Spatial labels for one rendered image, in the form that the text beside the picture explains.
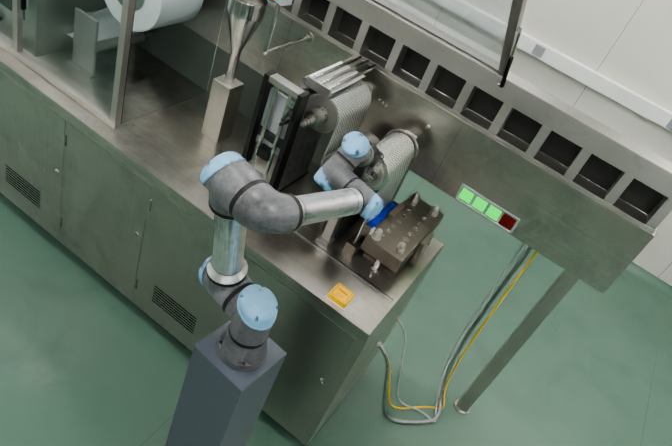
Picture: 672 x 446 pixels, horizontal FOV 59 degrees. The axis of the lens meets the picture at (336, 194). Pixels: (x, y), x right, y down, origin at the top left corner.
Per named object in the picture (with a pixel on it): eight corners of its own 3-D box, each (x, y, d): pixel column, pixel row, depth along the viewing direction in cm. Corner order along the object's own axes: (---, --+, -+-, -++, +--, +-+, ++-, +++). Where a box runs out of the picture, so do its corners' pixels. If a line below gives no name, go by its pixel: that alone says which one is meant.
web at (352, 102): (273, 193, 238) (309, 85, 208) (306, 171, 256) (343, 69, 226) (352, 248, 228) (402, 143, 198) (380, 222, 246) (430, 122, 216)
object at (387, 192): (361, 226, 221) (379, 189, 210) (389, 200, 239) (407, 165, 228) (362, 227, 221) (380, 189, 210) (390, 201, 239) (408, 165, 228)
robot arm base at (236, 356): (241, 380, 171) (249, 361, 165) (205, 346, 176) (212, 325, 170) (276, 352, 182) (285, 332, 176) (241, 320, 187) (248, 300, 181)
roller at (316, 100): (299, 120, 217) (310, 87, 208) (335, 101, 236) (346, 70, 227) (330, 140, 213) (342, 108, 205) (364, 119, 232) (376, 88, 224)
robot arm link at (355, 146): (333, 145, 171) (353, 123, 171) (340, 154, 182) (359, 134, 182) (352, 163, 169) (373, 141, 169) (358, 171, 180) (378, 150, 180)
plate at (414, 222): (360, 247, 220) (365, 236, 216) (406, 203, 250) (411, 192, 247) (395, 273, 216) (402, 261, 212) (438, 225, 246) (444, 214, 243)
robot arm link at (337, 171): (332, 197, 169) (359, 169, 169) (307, 173, 174) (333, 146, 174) (341, 205, 176) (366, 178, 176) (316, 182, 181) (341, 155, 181)
